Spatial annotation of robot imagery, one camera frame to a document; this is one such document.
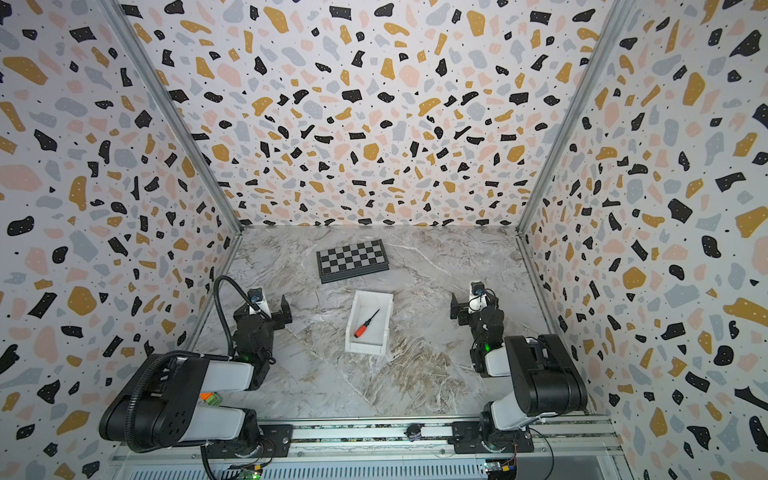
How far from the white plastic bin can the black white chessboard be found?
0.11 metres

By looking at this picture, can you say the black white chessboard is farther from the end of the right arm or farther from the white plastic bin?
the end of the right arm

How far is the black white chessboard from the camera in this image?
1066mm

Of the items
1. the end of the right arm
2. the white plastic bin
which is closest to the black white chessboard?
the white plastic bin

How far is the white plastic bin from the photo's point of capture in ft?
2.87
